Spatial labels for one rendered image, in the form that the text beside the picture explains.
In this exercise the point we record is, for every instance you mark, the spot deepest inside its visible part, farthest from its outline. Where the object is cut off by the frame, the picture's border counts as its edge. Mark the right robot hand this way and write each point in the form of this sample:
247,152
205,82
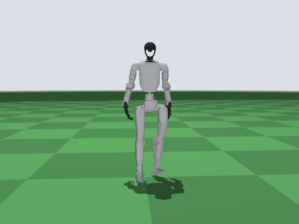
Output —
126,110

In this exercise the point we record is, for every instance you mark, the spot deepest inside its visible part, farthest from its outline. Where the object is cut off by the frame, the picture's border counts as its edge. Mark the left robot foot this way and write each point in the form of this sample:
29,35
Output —
157,171

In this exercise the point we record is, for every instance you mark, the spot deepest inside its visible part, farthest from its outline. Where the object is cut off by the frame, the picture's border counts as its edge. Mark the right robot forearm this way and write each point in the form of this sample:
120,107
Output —
127,95

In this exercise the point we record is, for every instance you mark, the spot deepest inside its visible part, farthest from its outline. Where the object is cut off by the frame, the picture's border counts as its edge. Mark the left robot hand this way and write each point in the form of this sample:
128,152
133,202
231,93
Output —
169,109

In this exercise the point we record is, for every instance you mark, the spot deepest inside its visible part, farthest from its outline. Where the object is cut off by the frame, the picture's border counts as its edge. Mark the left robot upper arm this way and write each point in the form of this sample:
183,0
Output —
165,75

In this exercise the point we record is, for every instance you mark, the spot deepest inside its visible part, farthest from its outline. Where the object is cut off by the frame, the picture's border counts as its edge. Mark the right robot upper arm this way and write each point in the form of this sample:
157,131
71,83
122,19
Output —
132,76

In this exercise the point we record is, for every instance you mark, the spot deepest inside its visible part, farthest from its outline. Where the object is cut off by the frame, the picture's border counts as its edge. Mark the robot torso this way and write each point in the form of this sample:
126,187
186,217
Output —
149,74

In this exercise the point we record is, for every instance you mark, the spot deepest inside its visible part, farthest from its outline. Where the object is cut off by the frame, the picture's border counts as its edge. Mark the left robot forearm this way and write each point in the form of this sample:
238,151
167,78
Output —
167,96

